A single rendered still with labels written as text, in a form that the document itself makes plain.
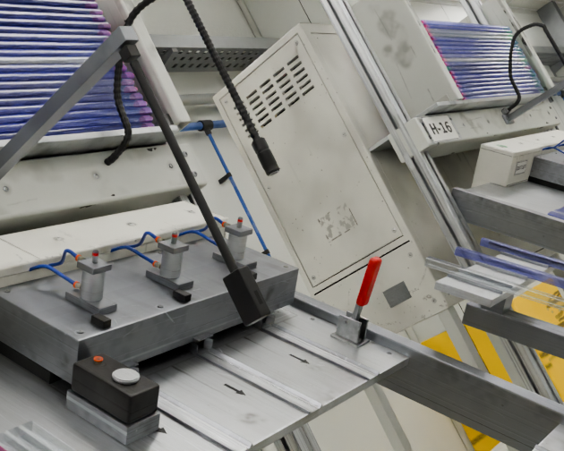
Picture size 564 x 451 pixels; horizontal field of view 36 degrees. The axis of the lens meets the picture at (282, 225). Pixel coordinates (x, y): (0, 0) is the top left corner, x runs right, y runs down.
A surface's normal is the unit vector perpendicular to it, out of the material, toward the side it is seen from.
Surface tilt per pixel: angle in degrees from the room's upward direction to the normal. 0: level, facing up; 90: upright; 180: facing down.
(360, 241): 90
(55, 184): 90
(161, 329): 134
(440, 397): 90
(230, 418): 44
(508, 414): 90
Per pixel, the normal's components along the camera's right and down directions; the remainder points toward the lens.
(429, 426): 0.67, -0.44
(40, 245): 0.15, -0.94
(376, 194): -0.60, 0.15
